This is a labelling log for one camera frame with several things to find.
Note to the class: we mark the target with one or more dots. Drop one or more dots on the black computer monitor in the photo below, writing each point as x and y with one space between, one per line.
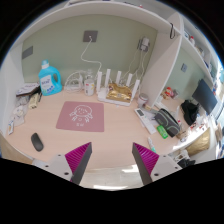
204 96

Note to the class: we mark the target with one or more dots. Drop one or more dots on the black computer mouse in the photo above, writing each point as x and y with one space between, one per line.
37 143

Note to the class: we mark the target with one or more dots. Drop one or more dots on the pink mouse pad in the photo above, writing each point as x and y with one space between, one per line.
81 116

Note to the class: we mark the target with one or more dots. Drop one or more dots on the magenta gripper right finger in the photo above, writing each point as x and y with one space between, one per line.
145 160

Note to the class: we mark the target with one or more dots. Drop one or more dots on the metal hook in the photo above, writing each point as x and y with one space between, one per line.
172 31

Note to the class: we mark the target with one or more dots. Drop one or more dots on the white power adapter plug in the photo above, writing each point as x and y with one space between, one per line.
144 44

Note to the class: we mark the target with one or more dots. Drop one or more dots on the white tube with green cap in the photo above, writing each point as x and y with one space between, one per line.
152 148

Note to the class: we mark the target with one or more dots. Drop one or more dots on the small white pink cup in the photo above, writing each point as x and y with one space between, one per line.
142 99

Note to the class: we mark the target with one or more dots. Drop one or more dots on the beige wrapped packet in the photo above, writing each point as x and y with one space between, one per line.
34 101

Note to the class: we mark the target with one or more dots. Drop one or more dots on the grey zip pouch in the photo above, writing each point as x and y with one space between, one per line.
164 118

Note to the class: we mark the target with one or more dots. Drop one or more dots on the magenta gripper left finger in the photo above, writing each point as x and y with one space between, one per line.
77 160

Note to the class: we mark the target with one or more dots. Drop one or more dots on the blue detergent bottle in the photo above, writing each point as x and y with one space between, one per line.
50 79

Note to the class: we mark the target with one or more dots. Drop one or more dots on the white can with red label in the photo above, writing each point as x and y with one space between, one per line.
89 87

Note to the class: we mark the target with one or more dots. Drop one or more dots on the black bag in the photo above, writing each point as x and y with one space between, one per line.
190 111

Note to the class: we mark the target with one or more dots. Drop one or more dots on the white remote control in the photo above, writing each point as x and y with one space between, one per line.
145 121

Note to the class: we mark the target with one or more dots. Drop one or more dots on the grey wall socket plate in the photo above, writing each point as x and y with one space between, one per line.
90 36

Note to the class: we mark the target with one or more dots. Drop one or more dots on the green small box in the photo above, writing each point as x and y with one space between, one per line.
162 131

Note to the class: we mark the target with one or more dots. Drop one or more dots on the white wifi router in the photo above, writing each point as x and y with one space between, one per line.
102 90

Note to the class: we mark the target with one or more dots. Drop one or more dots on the gold foil bag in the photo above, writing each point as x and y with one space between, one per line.
118 93

